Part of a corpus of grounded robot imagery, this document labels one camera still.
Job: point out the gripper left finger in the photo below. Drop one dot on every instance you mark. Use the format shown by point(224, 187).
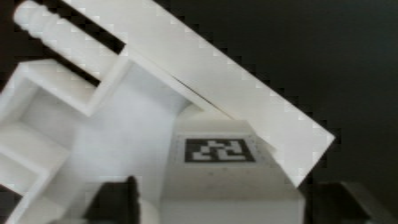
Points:
point(114, 207)

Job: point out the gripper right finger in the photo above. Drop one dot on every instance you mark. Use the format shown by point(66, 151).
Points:
point(341, 204)

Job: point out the white chair leg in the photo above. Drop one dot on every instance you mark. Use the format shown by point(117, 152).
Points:
point(226, 187)

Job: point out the white chair seat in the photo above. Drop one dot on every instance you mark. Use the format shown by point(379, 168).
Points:
point(82, 130)

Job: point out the white U-shaped fence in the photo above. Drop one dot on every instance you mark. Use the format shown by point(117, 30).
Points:
point(165, 44)

